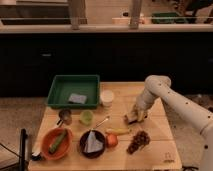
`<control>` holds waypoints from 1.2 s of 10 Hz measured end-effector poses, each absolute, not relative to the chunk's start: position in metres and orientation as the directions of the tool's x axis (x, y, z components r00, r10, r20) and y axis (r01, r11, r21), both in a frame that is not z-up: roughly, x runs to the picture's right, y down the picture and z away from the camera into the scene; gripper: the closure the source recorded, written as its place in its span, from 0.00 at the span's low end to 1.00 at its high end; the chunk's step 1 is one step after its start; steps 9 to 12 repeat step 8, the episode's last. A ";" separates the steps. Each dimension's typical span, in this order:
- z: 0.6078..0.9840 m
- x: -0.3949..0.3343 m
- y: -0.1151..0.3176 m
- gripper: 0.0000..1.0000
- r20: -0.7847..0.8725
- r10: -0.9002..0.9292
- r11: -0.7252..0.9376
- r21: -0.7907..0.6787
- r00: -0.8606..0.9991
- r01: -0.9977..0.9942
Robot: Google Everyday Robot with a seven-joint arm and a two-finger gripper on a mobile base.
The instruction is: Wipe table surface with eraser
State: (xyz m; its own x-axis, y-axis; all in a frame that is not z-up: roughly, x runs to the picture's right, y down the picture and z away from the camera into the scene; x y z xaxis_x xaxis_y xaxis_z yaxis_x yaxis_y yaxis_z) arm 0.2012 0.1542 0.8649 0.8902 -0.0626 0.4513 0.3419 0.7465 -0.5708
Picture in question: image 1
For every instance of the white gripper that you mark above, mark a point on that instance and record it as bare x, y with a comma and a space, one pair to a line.
141, 107

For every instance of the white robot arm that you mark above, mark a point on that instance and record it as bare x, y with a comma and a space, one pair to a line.
158, 86

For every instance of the brown grape bunch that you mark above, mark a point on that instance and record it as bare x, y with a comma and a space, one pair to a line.
140, 140

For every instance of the yellow banana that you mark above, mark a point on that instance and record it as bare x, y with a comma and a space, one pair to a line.
118, 131

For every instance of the metal spoon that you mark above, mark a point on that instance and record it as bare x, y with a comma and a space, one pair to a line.
101, 122

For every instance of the white cup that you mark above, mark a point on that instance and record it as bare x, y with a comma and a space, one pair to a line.
107, 97

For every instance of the orange fruit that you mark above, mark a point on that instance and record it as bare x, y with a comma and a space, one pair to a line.
111, 140

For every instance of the dark bowl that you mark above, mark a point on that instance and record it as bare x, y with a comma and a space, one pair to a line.
82, 144

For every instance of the green small cup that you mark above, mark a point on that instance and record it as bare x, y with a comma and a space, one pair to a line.
86, 117

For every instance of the grey folded cloth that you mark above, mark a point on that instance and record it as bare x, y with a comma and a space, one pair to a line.
92, 143

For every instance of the grey sponge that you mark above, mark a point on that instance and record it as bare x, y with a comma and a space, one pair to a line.
77, 98

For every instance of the metal measuring cup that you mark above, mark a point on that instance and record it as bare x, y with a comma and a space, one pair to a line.
64, 117

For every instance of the green plastic tray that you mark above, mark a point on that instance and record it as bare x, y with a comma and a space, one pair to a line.
63, 86

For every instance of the orange bowl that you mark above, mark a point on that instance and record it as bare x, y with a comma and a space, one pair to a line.
63, 148

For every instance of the green cucumber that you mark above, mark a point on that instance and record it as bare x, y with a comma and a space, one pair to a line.
57, 141

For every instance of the green bin background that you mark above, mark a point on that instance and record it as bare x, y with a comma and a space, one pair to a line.
167, 18

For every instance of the black stand post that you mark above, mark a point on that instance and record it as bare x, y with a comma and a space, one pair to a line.
23, 137

